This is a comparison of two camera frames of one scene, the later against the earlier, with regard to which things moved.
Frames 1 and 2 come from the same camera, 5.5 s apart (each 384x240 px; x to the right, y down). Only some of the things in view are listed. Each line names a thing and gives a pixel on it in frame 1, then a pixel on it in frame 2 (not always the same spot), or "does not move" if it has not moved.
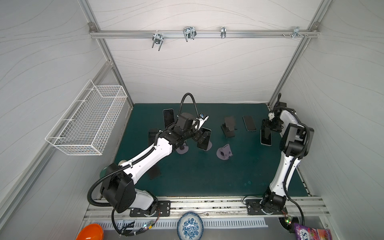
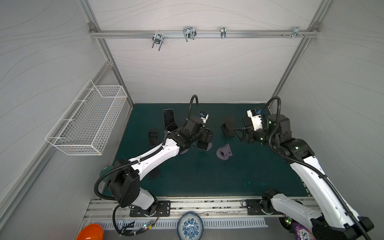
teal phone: [249, 123] does not move
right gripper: [268, 125] to [245, 132]
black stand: [154, 171] does not move
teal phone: [152, 133] does not move
